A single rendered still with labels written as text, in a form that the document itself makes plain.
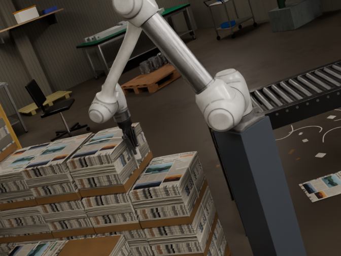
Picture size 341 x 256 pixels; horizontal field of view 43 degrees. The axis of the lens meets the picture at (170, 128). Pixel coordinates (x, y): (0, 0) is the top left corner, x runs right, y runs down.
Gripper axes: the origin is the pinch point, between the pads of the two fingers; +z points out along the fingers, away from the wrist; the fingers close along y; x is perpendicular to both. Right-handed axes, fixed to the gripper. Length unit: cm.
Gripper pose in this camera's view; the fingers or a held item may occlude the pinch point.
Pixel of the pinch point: (136, 153)
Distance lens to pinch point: 233.6
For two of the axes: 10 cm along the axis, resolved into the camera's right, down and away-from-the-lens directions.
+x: 9.0, -1.8, -3.9
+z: 3.2, 8.9, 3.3
